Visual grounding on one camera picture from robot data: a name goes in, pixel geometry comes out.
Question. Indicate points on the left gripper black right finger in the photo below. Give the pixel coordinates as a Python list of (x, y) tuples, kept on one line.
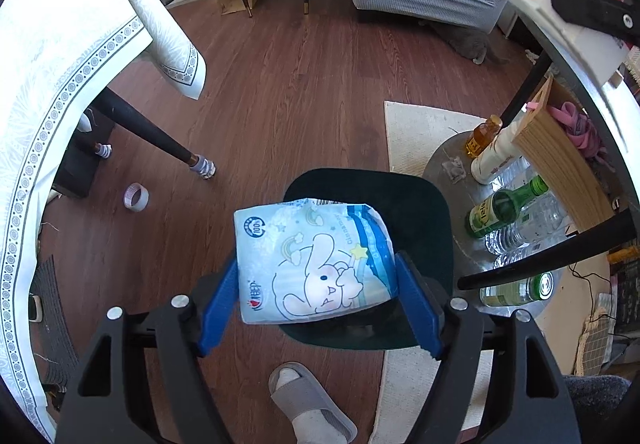
[(527, 400)]

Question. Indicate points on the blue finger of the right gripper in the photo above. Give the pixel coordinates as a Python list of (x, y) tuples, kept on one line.
[(613, 17)]

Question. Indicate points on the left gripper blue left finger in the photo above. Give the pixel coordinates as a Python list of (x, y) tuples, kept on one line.
[(109, 398)]

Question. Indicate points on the blue white tissue pack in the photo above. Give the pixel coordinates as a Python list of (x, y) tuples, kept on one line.
[(311, 259)]

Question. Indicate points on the dark green trash bin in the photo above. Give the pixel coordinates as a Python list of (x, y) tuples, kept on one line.
[(417, 217)]

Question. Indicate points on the green beverage can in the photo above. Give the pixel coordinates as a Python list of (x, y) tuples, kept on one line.
[(523, 291)]

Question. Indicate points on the wooden shelf panel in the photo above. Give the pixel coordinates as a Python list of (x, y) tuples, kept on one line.
[(545, 145)]

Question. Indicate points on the amber drink bottle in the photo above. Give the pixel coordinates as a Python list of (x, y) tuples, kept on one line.
[(482, 136)]

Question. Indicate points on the white tall bottle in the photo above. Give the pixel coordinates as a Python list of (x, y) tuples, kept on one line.
[(497, 156)]

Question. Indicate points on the clear plastic water bottle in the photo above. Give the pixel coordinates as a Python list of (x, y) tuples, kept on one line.
[(538, 221)]

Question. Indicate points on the green glass bottle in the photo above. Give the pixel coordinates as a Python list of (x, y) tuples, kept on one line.
[(502, 208)]

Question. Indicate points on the grey slipper foot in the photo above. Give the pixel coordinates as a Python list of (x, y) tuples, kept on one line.
[(314, 416)]

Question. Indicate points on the clear tape roll on floor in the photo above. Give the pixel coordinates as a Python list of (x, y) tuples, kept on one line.
[(136, 197)]

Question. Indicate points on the floral tablecloth table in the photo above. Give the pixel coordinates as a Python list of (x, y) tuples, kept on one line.
[(56, 56)]

